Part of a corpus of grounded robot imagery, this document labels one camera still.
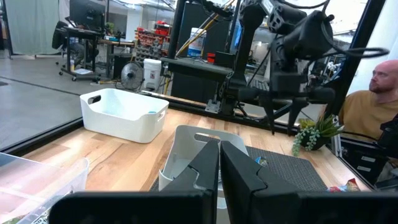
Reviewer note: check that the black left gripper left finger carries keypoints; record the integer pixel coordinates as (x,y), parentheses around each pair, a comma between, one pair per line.
(202,168)

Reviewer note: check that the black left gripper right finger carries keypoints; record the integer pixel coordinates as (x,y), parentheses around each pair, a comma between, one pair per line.
(239,180)

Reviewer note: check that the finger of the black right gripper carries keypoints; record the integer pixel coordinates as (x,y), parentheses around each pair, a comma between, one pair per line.
(269,112)
(295,112)

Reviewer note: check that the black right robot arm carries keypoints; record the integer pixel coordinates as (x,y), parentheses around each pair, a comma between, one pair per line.
(245,46)

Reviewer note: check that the artificial potted plant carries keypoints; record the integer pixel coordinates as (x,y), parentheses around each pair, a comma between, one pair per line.
(314,140)

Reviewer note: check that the dark woven placemat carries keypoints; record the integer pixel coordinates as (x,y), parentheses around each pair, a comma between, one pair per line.
(295,171)

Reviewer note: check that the person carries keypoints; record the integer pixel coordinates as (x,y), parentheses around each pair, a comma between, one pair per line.
(367,115)

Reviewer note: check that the small red box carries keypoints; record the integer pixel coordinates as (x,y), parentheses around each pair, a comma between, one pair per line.
(211,58)

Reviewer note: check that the black drawer cabinet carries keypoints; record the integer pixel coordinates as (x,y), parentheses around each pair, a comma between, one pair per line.
(360,158)

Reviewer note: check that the grey operator desk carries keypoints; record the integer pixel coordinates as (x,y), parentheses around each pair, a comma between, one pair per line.
(199,67)

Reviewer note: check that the black diagonal strut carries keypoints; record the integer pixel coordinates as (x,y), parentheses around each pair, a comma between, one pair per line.
(357,46)

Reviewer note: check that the black tall cabinet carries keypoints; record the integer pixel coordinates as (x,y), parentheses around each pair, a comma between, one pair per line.
(214,34)

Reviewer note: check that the white blue container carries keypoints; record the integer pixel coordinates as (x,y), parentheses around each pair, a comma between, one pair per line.
(196,42)

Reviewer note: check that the white bucket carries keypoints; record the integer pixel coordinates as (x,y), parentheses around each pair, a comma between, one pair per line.
(152,74)

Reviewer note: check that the grey floor fan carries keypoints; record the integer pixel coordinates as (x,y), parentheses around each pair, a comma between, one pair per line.
(132,76)

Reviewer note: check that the black vertical pole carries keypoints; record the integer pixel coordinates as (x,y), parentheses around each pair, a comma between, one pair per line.
(177,28)

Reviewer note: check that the black waste bin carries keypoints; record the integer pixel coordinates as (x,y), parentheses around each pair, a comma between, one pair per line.
(122,67)

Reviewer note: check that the red parts bin shelf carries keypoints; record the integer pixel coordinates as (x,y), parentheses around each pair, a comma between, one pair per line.
(152,40)

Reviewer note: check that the wooden workbench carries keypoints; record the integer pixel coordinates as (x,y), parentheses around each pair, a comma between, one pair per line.
(118,43)

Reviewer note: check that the clear plastic bin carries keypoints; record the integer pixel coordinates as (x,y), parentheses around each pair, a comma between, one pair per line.
(37,186)

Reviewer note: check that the black rolling cart desk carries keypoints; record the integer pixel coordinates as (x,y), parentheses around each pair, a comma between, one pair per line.
(77,49)

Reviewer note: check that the black computer monitor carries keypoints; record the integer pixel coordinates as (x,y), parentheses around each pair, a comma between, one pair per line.
(87,14)

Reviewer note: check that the green curtain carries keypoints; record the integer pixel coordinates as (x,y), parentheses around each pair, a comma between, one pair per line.
(31,28)

